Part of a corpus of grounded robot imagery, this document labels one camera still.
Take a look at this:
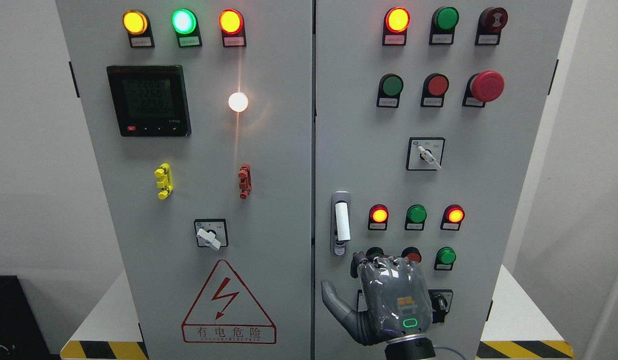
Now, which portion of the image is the black digital power meter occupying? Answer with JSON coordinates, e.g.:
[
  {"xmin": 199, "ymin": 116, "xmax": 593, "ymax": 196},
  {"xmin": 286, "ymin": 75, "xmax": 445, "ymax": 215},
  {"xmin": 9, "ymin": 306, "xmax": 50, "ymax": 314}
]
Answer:
[{"xmin": 107, "ymin": 64, "xmax": 191, "ymax": 137}]

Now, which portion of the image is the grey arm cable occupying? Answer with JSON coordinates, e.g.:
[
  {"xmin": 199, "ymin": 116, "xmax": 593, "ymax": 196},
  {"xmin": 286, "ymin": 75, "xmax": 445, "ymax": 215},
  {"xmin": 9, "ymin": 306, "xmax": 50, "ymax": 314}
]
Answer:
[{"xmin": 431, "ymin": 346, "xmax": 472, "ymax": 360}]

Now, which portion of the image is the right cabinet door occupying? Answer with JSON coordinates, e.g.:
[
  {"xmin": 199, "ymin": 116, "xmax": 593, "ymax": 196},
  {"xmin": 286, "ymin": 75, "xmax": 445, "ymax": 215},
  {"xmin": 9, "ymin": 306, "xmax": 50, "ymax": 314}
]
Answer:
[{"xmin": 315, "ymin": 0, "xmax": 572, "ymax": 358}]

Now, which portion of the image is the left cabinet door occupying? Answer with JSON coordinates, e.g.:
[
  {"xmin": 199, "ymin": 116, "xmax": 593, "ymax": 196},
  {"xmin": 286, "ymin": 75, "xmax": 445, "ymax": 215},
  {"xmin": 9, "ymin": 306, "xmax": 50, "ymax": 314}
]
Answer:
[{"xmin": 57, "ymin": 0, "xmax": 313, "ymax": 360}]

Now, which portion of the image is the green push button lower left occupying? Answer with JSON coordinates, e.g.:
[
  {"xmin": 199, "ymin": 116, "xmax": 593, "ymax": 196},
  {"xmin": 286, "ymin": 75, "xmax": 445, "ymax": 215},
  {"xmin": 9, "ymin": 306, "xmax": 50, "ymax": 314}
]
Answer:
[{"xmin": 366, "ymin": 246, "xmax": 385, "ymax": 259}]

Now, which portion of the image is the left door selector switch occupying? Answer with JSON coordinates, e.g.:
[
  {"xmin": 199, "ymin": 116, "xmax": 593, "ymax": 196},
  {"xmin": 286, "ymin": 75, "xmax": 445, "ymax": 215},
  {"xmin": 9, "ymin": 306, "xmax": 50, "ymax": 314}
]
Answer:
[{"xmin": 194, "ymin": 218, "xmax": 229, "ymax": 251}]

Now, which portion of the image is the green push button upper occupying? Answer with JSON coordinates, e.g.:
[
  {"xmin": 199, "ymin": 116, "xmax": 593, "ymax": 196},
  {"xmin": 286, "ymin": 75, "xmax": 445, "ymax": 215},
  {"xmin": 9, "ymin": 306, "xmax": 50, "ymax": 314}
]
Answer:
[{"xmin": 376, "ymin": 73, "xmax": 403, "ymax": 109}]

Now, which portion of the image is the red push button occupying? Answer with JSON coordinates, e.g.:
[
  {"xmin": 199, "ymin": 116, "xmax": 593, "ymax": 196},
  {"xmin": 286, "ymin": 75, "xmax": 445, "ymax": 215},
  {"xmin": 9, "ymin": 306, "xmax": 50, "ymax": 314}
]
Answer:
[
  {"xmin": 420, "ymin": 73, "xmax": 450, "ymax": 109},
  {"xmin": 401, "ymin": 246, "xmax": 422, "ymax": 264}
]

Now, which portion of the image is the grey robotic right hand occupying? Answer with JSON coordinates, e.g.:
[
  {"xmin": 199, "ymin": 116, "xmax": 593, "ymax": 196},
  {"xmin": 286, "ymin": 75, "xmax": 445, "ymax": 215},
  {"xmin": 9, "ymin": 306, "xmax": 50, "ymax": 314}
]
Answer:
[{"xmin": 321, "ymin": 251, "xmax": 432, "ymax": 346}]

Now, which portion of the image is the green light top right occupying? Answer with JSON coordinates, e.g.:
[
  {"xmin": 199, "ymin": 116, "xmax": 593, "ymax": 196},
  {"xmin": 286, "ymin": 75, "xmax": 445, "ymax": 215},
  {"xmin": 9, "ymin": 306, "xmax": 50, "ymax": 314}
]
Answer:
[{"xmin": 428, "ymin": 6, "xmax": 459, "ymax": 46}]

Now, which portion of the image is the red emergency stop button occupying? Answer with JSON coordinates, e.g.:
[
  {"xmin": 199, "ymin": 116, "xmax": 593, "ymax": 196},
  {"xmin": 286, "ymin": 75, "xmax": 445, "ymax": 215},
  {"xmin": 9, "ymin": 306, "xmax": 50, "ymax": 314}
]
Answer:
[{"xmin": 462, "ymin": 70, "xmax": 505, "ymax": 109}]

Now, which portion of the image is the red electric hazard sign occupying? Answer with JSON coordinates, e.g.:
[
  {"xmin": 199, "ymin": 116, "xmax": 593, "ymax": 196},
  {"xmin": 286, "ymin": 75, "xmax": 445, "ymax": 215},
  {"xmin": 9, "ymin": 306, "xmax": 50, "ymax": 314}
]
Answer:
[{"xmin": 181, "ymin": 259, "xmax": 277, "ymax": 344}]

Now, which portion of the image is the dark red buzzer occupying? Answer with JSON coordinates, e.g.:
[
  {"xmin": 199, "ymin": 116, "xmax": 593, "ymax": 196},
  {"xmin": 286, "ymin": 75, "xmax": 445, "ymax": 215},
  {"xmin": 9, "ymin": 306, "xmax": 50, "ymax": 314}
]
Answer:
[{"xmin": 475, "ymin": 7, "xmax": 508, "ymax": 46}]

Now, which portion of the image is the red push button lower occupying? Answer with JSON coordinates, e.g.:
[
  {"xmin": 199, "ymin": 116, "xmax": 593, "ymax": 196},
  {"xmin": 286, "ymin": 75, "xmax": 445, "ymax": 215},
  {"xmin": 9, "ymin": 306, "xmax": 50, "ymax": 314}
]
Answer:
[{"xmin": 401, "ymin": 246, "xmax": 422, "ymax": 264}]

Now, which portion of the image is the red lit light middle right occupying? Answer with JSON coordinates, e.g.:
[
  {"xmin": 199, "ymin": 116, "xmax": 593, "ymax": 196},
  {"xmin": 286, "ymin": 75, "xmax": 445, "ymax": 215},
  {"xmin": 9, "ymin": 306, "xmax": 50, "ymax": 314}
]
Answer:
[{"xmin": 440, "ymin": 203, "xmax": 466, "ymax": 231}]

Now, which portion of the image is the yellow indicator light top left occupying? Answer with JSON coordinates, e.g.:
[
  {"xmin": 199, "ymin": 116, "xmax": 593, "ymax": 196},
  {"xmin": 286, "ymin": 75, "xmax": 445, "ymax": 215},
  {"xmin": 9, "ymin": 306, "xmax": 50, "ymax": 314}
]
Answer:
[{"xmin": 123, "ymin": 9, "xmax": 155, "ymax": 48}]

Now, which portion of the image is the green push button lower right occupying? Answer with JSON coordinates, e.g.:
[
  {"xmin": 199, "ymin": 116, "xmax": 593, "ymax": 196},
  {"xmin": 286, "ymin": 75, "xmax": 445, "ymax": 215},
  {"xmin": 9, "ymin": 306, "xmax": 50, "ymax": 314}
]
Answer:
[{"xmin": 434, "ymin": 246, "xmax": 457, "ymax": 271}]

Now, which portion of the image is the red push button upper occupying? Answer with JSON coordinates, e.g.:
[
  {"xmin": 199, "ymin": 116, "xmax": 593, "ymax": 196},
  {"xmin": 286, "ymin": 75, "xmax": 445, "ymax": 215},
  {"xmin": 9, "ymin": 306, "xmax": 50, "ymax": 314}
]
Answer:
[{"xmin": 420, "ymin": 73, "xmax": 450, "ymax": 109}]

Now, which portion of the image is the red lit light middle left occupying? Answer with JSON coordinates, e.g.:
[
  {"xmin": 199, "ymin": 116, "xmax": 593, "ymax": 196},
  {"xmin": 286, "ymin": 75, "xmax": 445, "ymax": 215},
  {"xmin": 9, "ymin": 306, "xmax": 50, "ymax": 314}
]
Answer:
[{"xmin": 368, "ymin": 203, "xmax": 389, "ymax": 231}]

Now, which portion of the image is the cabinet door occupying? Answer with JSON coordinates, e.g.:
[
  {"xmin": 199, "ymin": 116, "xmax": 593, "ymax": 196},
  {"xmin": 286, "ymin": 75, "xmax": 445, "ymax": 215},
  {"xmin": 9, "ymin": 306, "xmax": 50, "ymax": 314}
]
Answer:
[
  {"xmin": 315, "ymin": 0, "xmax": 572, "ymax": 358},
  {"xmin": 57, "ymin": 0, "xmax": 313, "ymax": 360}
]

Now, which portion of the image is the black box lower left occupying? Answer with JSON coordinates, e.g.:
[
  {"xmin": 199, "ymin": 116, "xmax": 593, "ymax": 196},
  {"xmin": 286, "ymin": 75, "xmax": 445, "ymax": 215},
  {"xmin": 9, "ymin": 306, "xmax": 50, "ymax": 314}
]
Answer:
[{"xmin": 0, "ymin": 275, "xmax": 50, "ymax": 360}]

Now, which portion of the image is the red lit light top right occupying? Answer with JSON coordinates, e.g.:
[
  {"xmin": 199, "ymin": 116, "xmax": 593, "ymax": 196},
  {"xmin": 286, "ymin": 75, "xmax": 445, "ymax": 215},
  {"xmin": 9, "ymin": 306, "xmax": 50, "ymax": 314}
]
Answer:
[{"xmin": 382, "ymin": 7, "xmax": 411, "ymax": 46}]

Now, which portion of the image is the white lit indicator light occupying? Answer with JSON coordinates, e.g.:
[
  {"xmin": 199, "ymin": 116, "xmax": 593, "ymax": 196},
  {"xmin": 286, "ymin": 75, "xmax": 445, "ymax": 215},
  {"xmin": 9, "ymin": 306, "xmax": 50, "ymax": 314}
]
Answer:
[{"xmin": 227, "ymin": 91, "xmax": 249, "ymax": 113}]

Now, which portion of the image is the silver door handle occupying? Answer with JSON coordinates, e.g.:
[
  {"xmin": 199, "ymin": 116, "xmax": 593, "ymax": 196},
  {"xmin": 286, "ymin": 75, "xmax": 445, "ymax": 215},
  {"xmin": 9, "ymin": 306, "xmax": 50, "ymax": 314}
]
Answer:
[{"xmin": 330, "ymin": 191, "xmax": 351, "ymax": 256}]

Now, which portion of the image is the red terminal clip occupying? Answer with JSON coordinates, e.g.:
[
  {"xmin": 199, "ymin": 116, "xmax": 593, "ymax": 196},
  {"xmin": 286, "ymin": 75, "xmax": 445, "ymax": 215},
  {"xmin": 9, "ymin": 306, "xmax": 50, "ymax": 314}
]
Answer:
[{"xmin": 238, "ymin": 162, "xmax": 252, "ymax": 199}]

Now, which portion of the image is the green push button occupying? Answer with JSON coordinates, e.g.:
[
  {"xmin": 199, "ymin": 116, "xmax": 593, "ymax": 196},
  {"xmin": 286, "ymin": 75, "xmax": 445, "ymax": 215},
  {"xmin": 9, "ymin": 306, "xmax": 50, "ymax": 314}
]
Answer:
[
  {"xmin": 434, "ymin": 246, "xmax": 457, "ymax": 271},
  {"xmin": 376, "ymin": 73, "xmax": 403, "ymax": 109},
  {"xmin": 366, "ymin": 246, "xmax": 385, "ymax": 259}
]

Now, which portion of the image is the yellow terminal clip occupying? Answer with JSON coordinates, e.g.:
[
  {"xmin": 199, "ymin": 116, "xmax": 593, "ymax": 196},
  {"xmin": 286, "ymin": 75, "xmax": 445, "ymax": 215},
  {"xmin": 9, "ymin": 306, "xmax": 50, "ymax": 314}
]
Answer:
[{"xmin": 154, "ymin": 162, "xmax": 173, "ymax": 200}]

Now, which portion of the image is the yellow black hazard tape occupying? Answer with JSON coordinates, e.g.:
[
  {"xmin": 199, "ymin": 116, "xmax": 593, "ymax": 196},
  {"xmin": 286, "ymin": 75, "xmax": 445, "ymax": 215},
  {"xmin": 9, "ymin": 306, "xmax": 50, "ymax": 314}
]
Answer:
[
  {"xmin": 476, "ymin": 340, "xmax": 574, "ymax": 360},
  {"xmin": 60, "ymin": 341, "xmax": 149, "ymax": 360}
]

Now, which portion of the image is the upper right selector switch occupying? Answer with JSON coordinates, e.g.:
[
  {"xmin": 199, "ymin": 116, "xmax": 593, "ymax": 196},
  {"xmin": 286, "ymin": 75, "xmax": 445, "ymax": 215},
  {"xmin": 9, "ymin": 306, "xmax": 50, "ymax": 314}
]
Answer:
[{"xmin": 406, "ymin": 137, "xmax": 445, "ymax": 171}]

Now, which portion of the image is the right yellow black hazard tape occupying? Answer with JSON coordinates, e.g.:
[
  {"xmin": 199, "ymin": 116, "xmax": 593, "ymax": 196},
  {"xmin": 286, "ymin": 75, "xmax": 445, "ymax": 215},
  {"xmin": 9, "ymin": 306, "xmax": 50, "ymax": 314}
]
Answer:
[{"xmin": 476, "ymin": 340, "xmax": 574, "ymax": 360}]

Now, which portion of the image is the red lit indicator light left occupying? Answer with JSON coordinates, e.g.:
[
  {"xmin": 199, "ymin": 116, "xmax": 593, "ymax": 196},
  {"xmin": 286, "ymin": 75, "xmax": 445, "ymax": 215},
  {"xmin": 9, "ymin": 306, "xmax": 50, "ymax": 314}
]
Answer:
[{"xmin": 219, "ymin": 8, "xmax": 246, "ymax": 48}]

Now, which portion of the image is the left yellow black hazard tape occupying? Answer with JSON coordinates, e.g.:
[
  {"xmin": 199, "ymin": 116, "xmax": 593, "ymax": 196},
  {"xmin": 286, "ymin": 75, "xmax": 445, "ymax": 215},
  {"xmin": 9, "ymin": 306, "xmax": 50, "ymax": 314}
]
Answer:
[{"xmin": 60, "ymin": 341, "xmax": 149, "ymax": 360}]

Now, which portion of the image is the lower white selector switch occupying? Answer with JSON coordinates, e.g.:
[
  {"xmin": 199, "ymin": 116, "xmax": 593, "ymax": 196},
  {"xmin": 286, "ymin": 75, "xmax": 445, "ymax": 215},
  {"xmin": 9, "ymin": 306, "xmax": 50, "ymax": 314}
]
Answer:
[{"xmin": 355, "ymin": 289, "xmax": 367, "ymax": 312}]

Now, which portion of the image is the green lit indicator light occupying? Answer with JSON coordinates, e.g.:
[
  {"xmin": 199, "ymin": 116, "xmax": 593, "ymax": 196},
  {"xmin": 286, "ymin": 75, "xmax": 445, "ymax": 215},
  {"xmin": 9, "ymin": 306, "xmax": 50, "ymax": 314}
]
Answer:
[{"xmin": 171, "ymin": 7, "xmax": 203, "ymax": 48}]

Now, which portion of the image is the green light middle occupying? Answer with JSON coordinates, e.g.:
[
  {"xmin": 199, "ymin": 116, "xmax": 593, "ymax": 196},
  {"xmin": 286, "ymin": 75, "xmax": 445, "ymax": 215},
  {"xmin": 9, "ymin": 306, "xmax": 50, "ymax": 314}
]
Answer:
[{"xmin": 404, "ymin": 203, "xmax": 427, "ymax": 231}]

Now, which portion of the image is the black knob selector switch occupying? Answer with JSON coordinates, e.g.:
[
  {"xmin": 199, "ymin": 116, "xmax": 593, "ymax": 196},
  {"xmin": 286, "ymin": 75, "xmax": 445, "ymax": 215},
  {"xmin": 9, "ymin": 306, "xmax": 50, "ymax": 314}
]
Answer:
[{"xmin": 428, "ymin": 289, "xmax": 453, "ymax": 324}]

